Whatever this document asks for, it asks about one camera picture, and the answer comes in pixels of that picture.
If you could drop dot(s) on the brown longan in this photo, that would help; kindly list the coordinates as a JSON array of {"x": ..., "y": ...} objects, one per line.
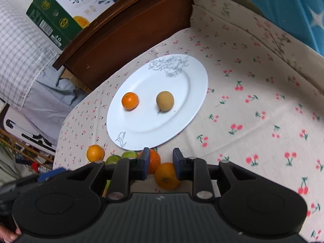
[{"x": 164, "y": 101}]

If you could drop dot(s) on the white plate with line drawings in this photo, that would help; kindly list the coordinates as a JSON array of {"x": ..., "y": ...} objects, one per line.
[{"x": 151, "y": 81}]

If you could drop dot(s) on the white and black board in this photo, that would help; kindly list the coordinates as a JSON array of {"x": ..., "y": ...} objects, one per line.
[{"x": 17, "y": 121}]

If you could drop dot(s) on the grey checkered cloth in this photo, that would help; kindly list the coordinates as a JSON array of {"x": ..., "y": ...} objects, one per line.
[{"x": 20, "y": 55}]

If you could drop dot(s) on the wooden rack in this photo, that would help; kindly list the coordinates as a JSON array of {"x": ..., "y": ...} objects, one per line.
[{"x": 7, "y": 138}]

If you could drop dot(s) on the cherry print tablecloth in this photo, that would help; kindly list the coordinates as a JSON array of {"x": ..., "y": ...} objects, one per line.
[{"x": 253, "y": 106}]

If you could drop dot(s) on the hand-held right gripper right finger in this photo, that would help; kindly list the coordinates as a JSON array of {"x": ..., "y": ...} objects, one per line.
[{"x": 177, "y": 164}]

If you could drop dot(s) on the green and white carton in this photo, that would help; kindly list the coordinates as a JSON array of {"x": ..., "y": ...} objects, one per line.
[{"x": 63, "y": 12}]

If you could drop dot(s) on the small orange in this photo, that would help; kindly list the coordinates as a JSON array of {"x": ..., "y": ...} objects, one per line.
[
  {"x": 130, "y": 100},
  {"x": 95, "y": 153}
]

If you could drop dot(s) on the brown cardboard box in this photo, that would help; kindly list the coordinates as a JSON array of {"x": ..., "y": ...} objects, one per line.
[{"x": 69, "y": 77}]

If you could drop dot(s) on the large deep orange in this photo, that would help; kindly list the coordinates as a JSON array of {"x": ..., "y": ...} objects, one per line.
[{"x": 155, "y": 162}]

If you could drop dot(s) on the brown wooden headboard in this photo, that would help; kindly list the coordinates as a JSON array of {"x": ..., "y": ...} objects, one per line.
[{"x": 114, "y": 38}]

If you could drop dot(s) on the grey blue shirt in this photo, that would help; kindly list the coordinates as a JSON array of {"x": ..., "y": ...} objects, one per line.
[{"x": 50, "y": 98}]

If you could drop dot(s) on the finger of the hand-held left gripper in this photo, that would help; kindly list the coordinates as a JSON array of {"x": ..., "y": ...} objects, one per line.
[{"x": 50, "y": 174}]

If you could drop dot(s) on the person's left hand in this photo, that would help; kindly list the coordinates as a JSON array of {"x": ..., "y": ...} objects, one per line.
[{"x": 7, "y": 234}]

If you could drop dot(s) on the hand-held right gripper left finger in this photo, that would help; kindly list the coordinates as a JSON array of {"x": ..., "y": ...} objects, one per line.
[{"x": 145, "y": 164}]

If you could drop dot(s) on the small green jujube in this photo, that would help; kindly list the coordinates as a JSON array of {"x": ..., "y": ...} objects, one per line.
[{"x": 108, "y": 186}]

